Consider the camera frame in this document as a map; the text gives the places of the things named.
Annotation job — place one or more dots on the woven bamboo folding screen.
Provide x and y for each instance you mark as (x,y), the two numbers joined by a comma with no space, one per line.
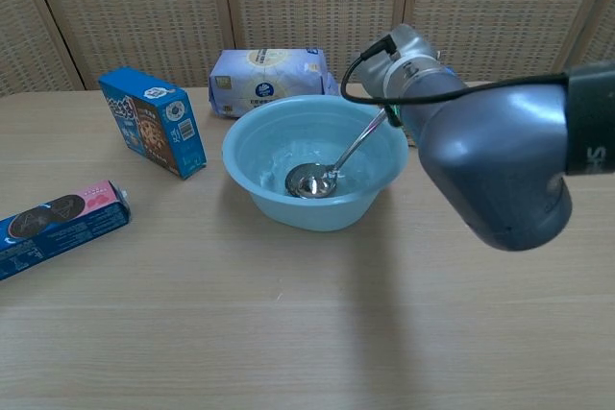
(192,11)

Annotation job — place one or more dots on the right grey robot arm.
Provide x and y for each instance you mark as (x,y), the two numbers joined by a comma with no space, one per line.
(495,155)

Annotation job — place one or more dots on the light blue plastic bowl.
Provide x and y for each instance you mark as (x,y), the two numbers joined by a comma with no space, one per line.
(259,151)

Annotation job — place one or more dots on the pale blue tissue pack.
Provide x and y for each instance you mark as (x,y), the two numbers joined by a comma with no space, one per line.
(269,79)

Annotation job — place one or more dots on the blue chocolate chip cookie box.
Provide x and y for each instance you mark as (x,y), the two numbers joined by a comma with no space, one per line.
(158,131)

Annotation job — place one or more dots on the blue pink sandwich cookie box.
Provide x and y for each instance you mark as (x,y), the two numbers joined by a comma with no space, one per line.
(62,227)

